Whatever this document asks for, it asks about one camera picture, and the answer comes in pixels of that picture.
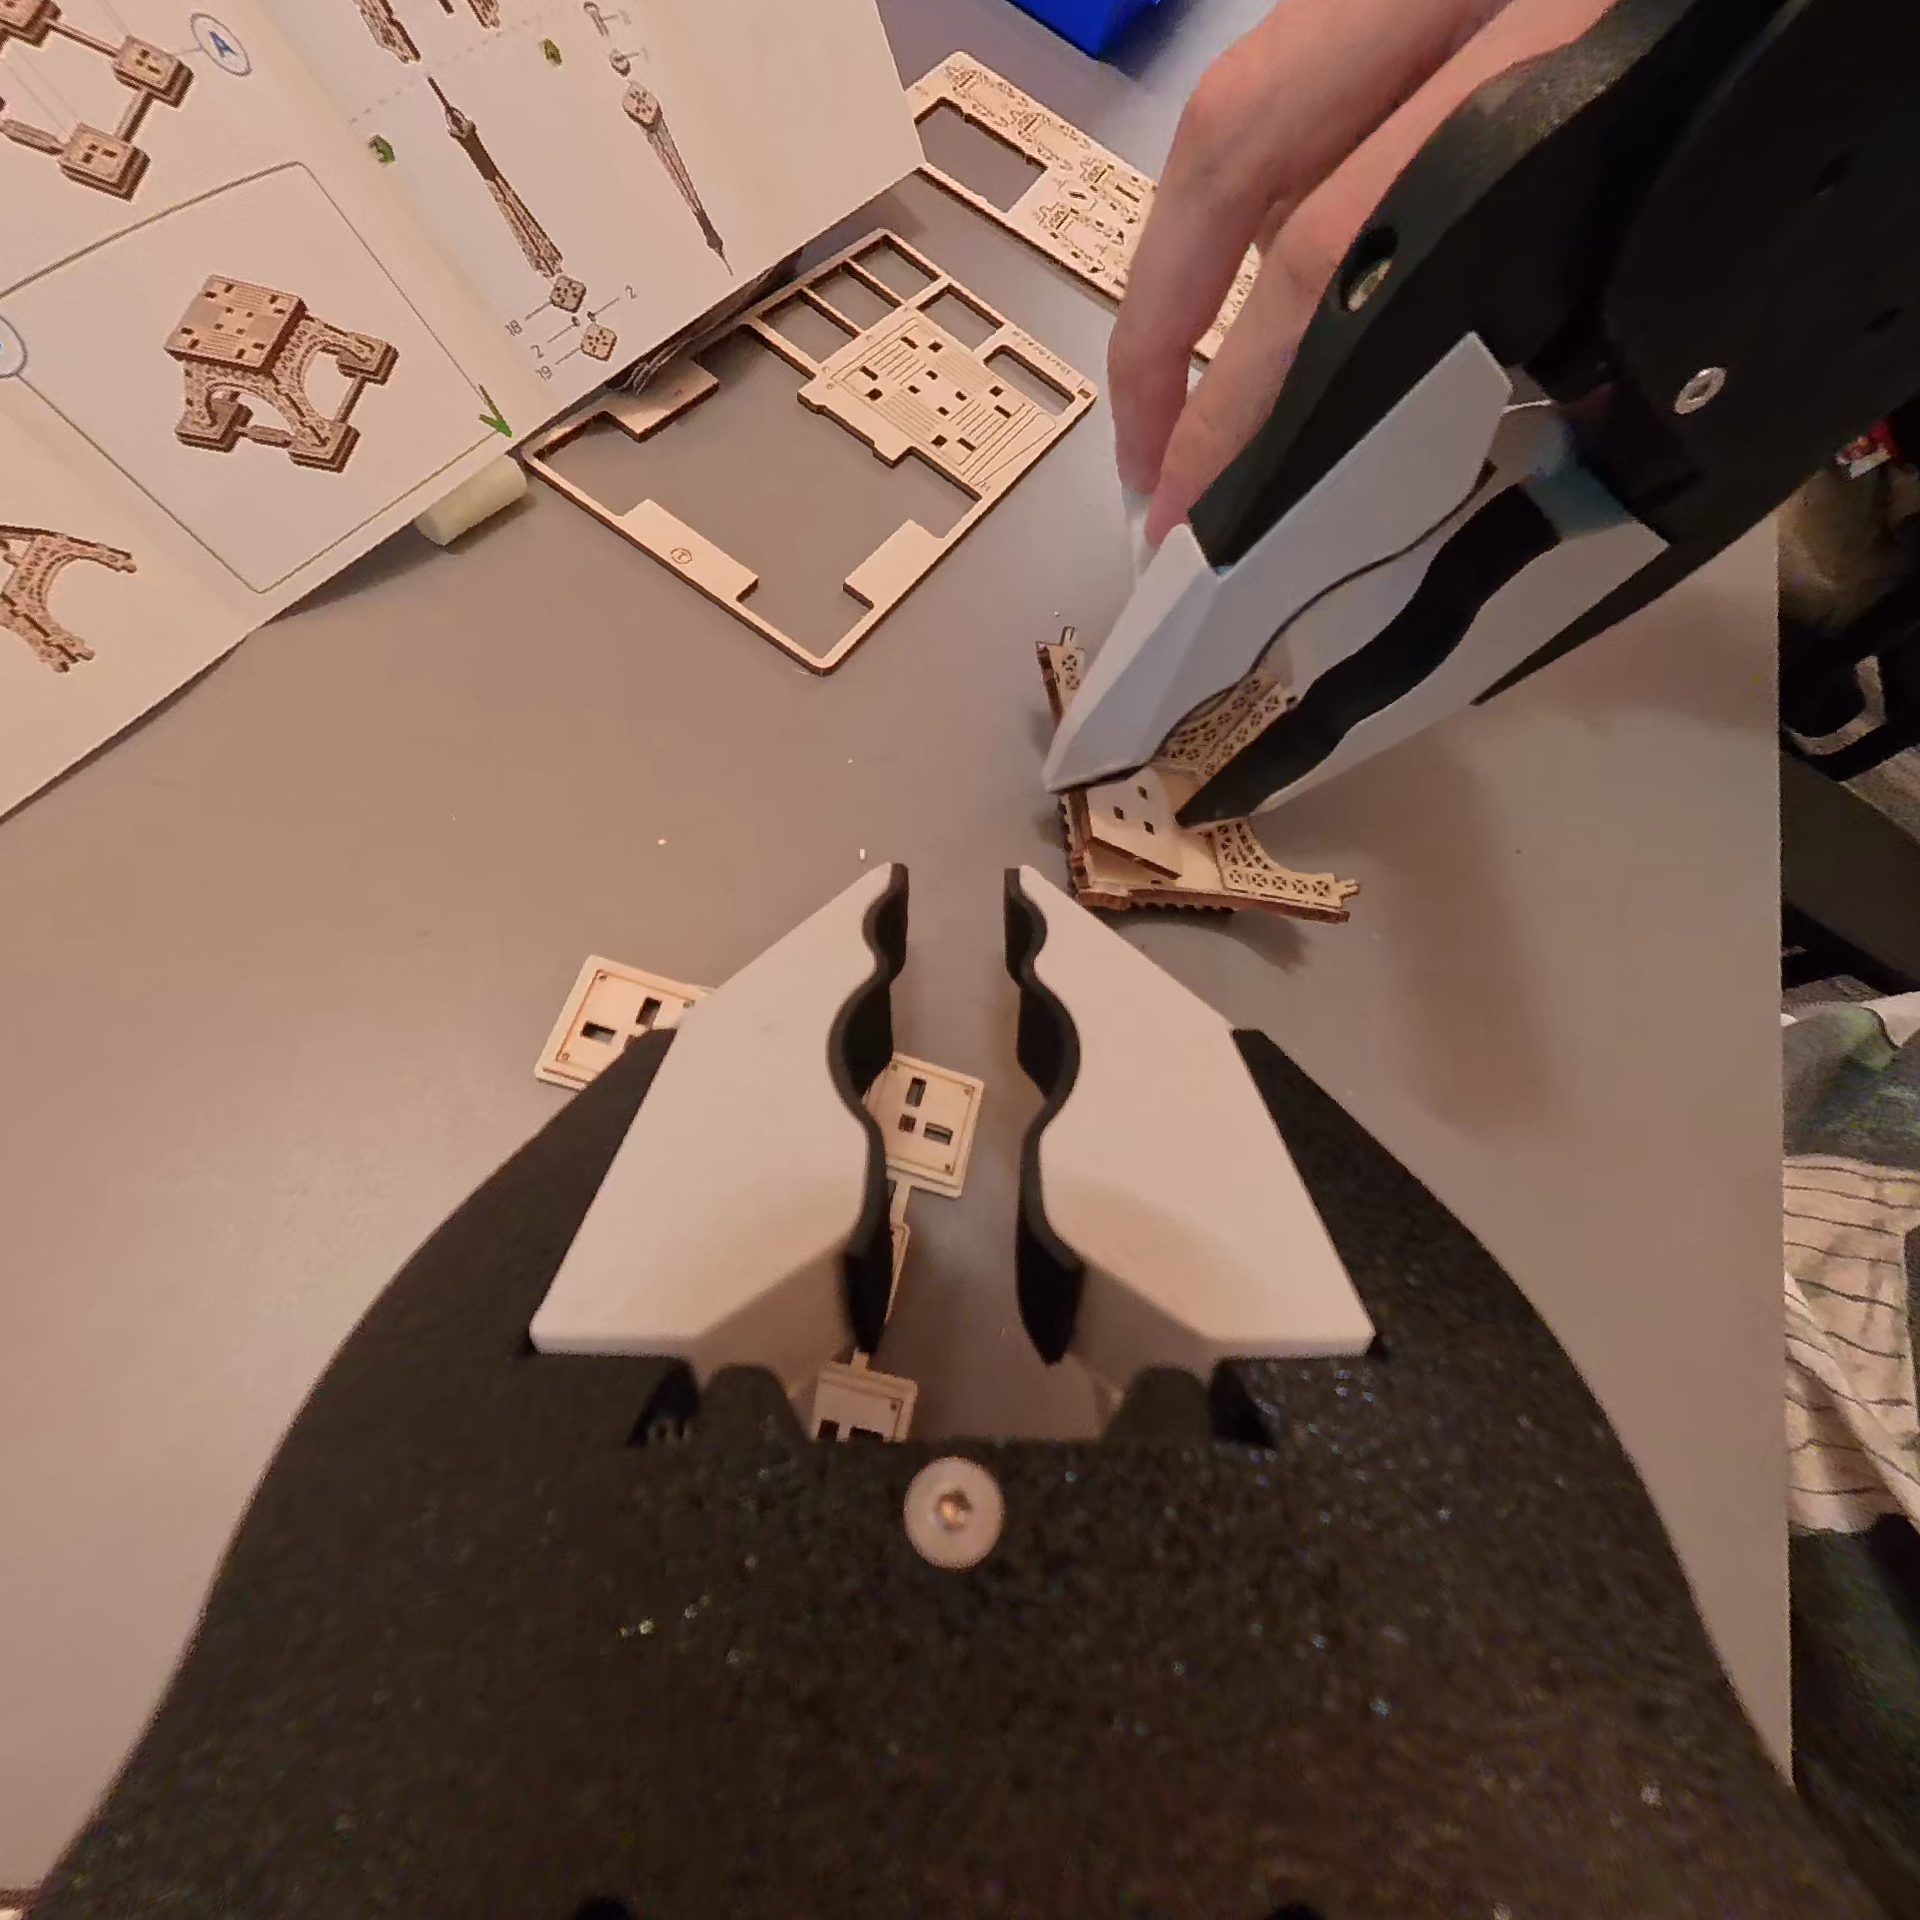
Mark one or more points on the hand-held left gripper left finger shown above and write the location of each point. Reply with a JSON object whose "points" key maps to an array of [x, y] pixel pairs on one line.
{"points": [[722, 1185]]}

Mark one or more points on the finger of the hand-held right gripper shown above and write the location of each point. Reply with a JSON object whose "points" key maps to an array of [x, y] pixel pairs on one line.
{"points": [[1470, 662], [1276, 570]]}

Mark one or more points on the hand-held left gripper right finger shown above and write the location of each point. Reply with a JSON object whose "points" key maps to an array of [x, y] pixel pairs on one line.
{"points": [[1202, 1185]]}

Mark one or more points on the wooden lattice tower base model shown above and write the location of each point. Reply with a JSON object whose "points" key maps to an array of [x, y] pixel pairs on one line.
{"points": [[1162, 862]]}

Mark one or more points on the grey desk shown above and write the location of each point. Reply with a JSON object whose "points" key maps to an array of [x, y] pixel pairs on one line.
{"points": [[451, 839]]}

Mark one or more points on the person's right hand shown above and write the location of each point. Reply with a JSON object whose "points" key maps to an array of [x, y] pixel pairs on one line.
{"points": [[1290, 195]]}

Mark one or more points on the wooden cross connector piece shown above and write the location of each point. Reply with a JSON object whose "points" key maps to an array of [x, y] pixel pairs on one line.
{"points": [[923, 1108]]}

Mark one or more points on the mostly empty wooden puzzle sheet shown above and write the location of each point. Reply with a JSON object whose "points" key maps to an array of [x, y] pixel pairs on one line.
{"points": [[916, 388]]}

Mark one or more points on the wooden sheet with lattice parts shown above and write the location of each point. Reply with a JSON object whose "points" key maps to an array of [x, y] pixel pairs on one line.
{"points": [[1095, 195]]}

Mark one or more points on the blue plastic box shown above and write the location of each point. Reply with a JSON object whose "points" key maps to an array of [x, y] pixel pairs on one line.
{"points": [[1126, 24]]}

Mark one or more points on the paper instruction sheet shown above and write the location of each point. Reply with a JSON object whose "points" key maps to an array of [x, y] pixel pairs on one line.
{"points": [[451, 148]]}

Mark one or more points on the black desk frame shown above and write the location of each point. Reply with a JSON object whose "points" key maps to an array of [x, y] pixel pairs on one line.
{"points": [[1838, 856]]}

